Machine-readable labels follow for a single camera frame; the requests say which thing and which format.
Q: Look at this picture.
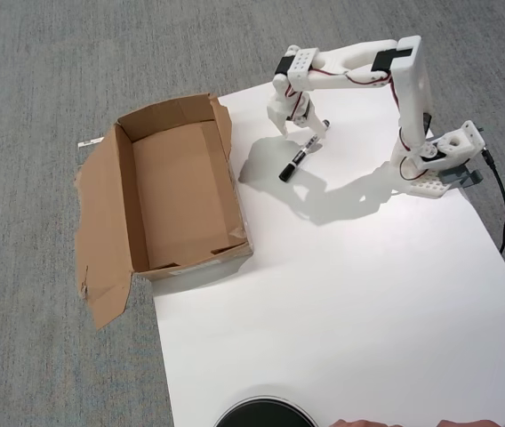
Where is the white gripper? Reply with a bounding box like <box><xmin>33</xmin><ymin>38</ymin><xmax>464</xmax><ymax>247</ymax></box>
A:
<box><xmin>266</xmin><ymin>91</ymin><xmax>328</xmax><ymax>143</ymax></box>

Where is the black and white marker pen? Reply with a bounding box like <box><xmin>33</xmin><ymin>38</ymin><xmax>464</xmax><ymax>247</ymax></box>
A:
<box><xmin>277</xmin><ymin>119</ymin><xmax>331</xmax><ymax>183</ymax></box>

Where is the open brown cardboard box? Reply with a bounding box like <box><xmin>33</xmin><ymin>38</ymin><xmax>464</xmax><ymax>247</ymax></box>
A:
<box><xmin>73</xmin><ymin>92</ymin><xmax>254</xmax><ymax>331</ymax></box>

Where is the person left hand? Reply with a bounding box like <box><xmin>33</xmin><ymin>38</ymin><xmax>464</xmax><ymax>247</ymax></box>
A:
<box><xmin>332</xmin><ymin>419</ymin><xmax>403</xmax><ymax>427</ymax></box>

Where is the person right hand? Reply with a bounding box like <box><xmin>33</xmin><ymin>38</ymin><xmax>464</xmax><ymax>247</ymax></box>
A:
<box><xmin>437</xmin><ymin>419</ymin><xmax>500</xmax><ymax>427</ymax></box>

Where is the grey table clamp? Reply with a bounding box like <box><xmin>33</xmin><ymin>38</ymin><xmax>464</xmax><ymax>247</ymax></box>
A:
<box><xmin>439</xmin><ymin>165</ymin><xmax>485</xmax><ymax>189</ymax></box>

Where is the black round disc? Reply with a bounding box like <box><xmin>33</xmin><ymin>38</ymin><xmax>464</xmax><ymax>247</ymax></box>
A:
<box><xmin>212</xmin><ymin>384</ymin><xmax>320</xmax><ymax>427</ymax></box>

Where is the black power cable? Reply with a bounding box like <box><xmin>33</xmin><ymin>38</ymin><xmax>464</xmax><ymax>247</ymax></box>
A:
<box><xmin>481</xmin><ymin>149</ymin><xmax>505</xmax><ymax>254</ymax></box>

